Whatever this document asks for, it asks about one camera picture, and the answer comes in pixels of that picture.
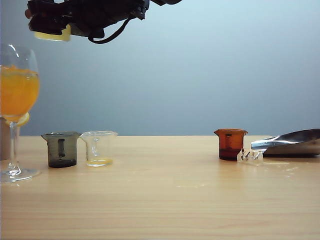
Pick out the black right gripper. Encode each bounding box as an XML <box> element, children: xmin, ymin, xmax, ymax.
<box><xmin>26</xmin><ymin>0</ymin><xmax>151</xmax><ymax>40</ymax></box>

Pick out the clear measuring cup wooden handle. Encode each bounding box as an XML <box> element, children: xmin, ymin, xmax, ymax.
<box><xmin>24</xmin><ymin>8</ymin><xmax>73</xmax><ymax>42</ymax></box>

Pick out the wine glass with orange juice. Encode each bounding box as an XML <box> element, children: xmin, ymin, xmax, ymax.
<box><xmin>0</xmin><ymin>43</ymin><xmax>42</xmax><ymax>185</ymax></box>

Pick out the beige paper cup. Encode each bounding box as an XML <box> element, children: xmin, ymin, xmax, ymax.
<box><xmin>0</xmin><ymin>117</ymin><xmax>21</xmax><ymax>162</ymax></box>

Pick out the smoked grey glass measuring cup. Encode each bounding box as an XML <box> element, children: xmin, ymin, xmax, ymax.
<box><xmin>40</xmin><ymin>131</ymin><xmax>82</xmax><ymax>169</ymax></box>

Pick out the clear measuring cup yellow residue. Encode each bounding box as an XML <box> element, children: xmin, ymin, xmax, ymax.
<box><xmin>79</xmin><ymin>130</ymin><xmax>119</xmax><ymax>168</ymax></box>

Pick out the amber glass measuring cup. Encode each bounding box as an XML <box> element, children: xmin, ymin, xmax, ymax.
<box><xmin>213</xmin><ymin>128</ymin><xmax>249</xmax><ymax>162</ymax></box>

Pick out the yellow lemon slice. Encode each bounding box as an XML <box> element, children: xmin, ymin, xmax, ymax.
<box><xmin>5</xmin><ymin>112</ymin><xmax>31</xmax><ymax>127</ymax></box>

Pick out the clear ice cube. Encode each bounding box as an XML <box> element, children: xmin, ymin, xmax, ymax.
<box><xmin>235</xmin><ymin>148</ymin><xmax>264</xmax><ymax>167</ymax></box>

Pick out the stainless steel ice scoop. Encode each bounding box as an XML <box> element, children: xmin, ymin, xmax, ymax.
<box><xmin>250</xmin><ymin>128</ymin><xmax>320</xmax><ymax>159</ymax></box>

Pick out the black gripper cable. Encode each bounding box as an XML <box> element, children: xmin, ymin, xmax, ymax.
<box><xmin>87</xmin><ymin>17</ymin><xmax>134</xmax><ymax>45</ymax></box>

